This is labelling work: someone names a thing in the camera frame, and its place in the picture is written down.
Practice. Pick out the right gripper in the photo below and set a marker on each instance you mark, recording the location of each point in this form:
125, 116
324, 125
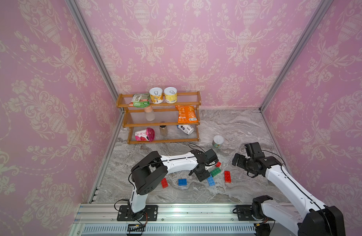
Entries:
240, 162

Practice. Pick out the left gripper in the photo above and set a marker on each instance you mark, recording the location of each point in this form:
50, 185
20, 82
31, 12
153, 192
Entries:
204, 176

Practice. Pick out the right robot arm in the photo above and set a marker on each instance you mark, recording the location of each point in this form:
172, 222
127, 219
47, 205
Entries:
312, 217

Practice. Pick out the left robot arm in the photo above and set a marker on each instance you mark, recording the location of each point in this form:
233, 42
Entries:
147, 174

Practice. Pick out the red brick upper right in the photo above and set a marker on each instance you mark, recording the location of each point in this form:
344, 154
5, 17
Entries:
218, 164

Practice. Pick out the red brick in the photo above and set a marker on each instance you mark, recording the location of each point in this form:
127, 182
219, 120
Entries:
227, 177
164, 183
218, 164

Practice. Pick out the green brick lower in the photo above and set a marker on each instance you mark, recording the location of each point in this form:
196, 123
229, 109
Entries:
215, 172

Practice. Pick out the white lid green can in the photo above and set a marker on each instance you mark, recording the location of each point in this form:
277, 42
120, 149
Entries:
218, 141

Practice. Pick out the light blue brick right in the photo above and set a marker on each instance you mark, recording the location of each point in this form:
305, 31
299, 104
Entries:
211, 181

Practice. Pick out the red brick far right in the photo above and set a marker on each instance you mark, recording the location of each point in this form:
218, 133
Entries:
227, 177

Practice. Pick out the dark blue brick lower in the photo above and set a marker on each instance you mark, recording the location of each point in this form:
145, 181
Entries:
182, 182

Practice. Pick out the white black lying can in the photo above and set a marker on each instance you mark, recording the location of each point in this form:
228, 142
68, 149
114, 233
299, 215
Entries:
187, 129

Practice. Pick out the red brick lower left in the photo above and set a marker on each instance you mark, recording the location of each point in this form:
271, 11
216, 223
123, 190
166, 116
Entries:
164, 183

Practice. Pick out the orange chip bag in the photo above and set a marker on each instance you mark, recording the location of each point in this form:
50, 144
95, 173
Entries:
187, 115

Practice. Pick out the small brown jar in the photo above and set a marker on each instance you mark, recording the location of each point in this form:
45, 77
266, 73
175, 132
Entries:
163, 130

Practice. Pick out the pink lying cup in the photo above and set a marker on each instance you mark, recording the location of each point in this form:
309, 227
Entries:
147, 134

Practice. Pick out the wooden three-tier shelf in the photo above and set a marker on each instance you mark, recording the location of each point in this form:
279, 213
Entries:
165, 114

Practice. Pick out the clear plastic bottle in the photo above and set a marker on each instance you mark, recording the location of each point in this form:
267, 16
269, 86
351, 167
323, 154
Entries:
149, 113

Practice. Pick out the right yellow noodle cup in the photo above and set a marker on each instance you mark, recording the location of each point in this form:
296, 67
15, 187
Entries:
171, 95

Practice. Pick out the yellow noodle cup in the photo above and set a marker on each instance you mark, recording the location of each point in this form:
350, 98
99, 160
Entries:
171, 95
156, 95

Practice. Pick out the left yellow noodle cup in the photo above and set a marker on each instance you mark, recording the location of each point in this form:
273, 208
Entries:
156, 95

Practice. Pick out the green white snack packet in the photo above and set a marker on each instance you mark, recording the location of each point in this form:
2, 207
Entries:
140, 100

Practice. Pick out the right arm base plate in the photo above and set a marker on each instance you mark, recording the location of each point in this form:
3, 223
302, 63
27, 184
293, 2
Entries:
250, 213

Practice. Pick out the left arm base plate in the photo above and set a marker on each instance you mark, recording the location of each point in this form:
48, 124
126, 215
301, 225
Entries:
145, 213

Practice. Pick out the aluminium front rail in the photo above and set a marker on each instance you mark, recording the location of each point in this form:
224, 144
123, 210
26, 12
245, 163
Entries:
172, 219

